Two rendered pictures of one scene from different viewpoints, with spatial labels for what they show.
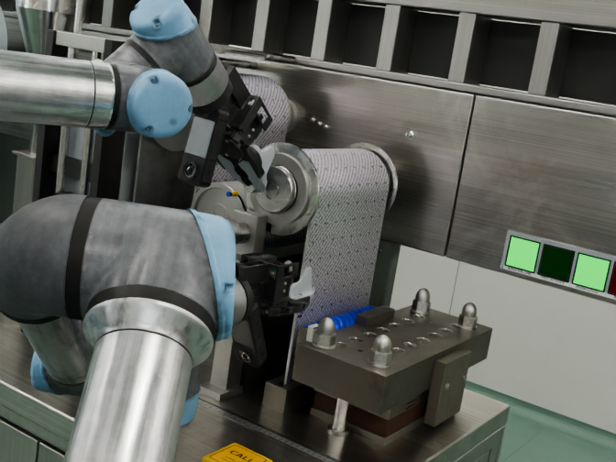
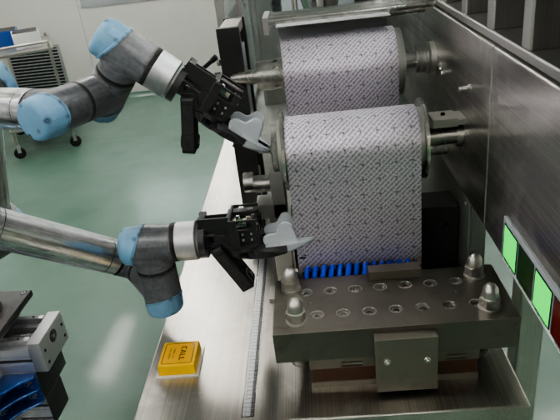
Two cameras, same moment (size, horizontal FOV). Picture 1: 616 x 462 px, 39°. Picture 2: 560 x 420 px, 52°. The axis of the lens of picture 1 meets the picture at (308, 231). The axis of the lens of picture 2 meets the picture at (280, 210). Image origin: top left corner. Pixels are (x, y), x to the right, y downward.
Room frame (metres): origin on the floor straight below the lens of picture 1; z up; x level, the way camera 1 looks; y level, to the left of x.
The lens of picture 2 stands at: (0.85, -0.83, 1.63)
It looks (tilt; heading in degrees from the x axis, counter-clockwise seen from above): 26 degrees down; 62
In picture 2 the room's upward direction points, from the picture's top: 7 degrees counter-clockwise
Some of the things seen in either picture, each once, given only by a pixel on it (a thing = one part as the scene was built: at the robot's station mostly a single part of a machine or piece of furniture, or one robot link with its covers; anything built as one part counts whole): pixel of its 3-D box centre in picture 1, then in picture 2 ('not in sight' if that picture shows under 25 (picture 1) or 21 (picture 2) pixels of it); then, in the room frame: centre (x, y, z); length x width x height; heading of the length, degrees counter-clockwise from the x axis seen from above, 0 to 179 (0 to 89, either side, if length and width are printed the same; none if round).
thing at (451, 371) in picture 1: (449, 387); (406, 362); (1.35, -0.27, 0.96); 0.10 x 0.03 x 0.11; 147
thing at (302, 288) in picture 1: (304, 284); (287, 235); (1.31, -0.01, 1.11); 0.09 x 0.03 x 0.06; 146
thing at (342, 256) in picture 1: (339, 272); (357, 225); (1.43, -0.06, 1.11); 0.23 x 0.01 x 0.18; 147
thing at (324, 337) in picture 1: (325, 331); (289, 278); (1.28, -0.05, 1.05); 0.04 x 0.04 x 0.04
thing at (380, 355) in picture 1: (381, 348); (295, 309); (1.23, -0.14, 1.05); 0.04 x 0.04 x 0.04
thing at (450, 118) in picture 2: not in sight; (446, 117); (1.60, -0.11, 1.28); 0.06 x 0.05 x 0.02; 147
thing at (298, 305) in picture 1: (288, 302); (263, 248); (1.26, 0.01, 1.09); 0.09 x 0.05 x 0.02; 146
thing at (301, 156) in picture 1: (280, 189); (284, 151); (1.35, 0.05, 1.25); 0.15 x 0.01 x 0.15; 57
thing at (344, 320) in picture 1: (342, 324); (359, 271); (1.41, -0.08, 1.03); 0.21 x 0.04 x 0.03; 147
